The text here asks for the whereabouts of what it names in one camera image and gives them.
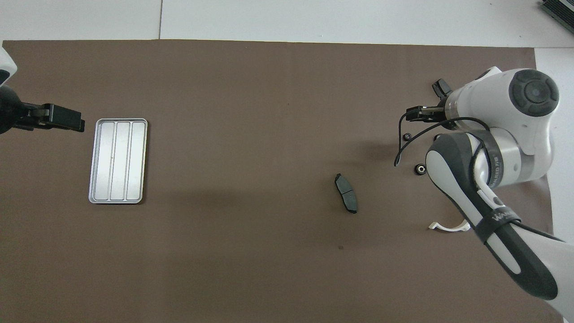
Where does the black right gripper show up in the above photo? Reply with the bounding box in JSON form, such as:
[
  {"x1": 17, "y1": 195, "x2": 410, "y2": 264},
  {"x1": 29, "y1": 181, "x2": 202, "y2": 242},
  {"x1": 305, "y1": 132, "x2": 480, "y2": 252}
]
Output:
[{"x1": 406, "y1": 106, "x2": 456, "y2": 131}]

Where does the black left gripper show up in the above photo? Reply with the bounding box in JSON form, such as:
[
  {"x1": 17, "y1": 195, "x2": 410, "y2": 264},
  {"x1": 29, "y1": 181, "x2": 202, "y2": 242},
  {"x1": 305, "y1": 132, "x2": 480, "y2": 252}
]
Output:
[{"x1": 0, "y1": 86, "x2": 86, "y2": 135}]

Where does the silver metal tray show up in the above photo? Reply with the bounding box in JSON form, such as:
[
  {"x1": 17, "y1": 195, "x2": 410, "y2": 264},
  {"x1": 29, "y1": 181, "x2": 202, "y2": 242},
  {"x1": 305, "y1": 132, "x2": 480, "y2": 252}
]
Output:
[{"x1": 88, "y1": 118, "x2": 148, "y2": 205}]

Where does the dark grey brake pad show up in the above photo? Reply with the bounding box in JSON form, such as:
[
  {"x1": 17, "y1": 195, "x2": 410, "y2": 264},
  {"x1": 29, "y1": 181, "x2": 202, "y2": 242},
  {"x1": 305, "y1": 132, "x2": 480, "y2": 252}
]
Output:
[
  {"x1": 432, "y1": 79, "x2": 452, "y2": 98},
  {"x1": 334, "y1": 173, "x2": 358, "y2": 214}
]

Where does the brown table mat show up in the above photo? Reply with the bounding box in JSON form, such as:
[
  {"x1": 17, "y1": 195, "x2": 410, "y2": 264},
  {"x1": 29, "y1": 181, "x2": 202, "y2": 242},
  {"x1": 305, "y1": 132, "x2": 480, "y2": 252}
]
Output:
[{"x1": 0, "y1": 39, "x2": 565, "y2": 323}]

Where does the dark grey ribbed box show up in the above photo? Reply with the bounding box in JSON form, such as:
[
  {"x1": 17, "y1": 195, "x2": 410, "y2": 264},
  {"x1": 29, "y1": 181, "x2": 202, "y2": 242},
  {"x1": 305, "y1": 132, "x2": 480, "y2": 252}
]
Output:
[{"x1": 540, "y1": 0, "x2": 574, "y2": 34}]

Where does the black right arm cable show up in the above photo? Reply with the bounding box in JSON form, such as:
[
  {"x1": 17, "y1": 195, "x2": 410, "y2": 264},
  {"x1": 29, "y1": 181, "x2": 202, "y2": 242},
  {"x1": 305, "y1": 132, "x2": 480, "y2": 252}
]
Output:
[{"x1": 394, "y1": 111, "x2": 565, "y2": 243}]

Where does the white curved plastic bracket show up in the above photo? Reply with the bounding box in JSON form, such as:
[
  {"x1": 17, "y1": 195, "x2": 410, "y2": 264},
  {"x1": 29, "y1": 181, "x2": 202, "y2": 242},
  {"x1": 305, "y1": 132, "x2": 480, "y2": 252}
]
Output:
[{"x1": 428, "y1": 220, "x2": 471, "y2": 232}]

